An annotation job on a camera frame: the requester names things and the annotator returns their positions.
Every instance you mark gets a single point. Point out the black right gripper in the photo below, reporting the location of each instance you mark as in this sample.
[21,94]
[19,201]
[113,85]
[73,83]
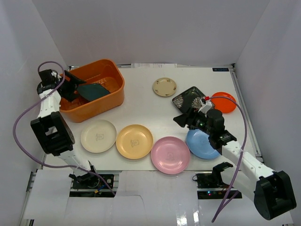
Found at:
[185,118]

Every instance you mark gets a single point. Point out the black floral square plate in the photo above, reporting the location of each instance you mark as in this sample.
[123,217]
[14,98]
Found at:
[191,98]

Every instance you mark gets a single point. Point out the pink round plate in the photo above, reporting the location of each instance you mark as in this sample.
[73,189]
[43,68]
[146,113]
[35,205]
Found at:
[170,155]

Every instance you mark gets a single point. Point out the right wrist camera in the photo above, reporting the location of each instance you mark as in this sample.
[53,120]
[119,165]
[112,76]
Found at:
[206,105]

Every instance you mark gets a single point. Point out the white bear round plate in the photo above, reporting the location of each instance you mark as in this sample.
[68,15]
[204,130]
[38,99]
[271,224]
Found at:
[99,136]

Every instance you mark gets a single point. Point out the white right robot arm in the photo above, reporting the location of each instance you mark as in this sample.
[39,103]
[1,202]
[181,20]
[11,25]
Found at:
[271,191]

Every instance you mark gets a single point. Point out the beige floral round plate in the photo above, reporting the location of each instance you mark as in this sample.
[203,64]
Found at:
[164,87]

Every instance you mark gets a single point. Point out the blue table label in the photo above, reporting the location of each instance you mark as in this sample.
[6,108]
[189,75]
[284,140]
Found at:
[220,69]

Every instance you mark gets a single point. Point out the light blue round plate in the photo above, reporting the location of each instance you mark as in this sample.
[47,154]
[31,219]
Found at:
[198,143]

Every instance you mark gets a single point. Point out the orange round plate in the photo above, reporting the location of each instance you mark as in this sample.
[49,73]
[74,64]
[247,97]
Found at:
[223,102]

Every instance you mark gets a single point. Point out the teal square plate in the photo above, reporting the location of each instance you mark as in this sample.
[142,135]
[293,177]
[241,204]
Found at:
[92,92]

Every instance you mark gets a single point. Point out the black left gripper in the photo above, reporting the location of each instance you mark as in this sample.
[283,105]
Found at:
[69,84]

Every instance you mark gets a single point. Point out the orange plastic bin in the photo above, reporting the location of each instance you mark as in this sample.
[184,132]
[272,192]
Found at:
[105,73]

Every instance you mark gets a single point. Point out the yellow round plate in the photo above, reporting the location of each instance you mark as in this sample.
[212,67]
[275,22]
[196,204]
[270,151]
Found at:
[134,141]

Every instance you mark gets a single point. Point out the white paper sheets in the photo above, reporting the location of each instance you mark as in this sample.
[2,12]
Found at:
[153,65]

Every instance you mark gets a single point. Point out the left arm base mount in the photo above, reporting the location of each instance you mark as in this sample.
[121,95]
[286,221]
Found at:
[93,188]

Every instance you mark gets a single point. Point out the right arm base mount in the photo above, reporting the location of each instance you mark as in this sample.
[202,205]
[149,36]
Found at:
[207,188]

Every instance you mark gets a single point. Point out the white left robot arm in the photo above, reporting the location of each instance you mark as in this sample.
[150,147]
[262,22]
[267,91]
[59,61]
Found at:
[51,130]

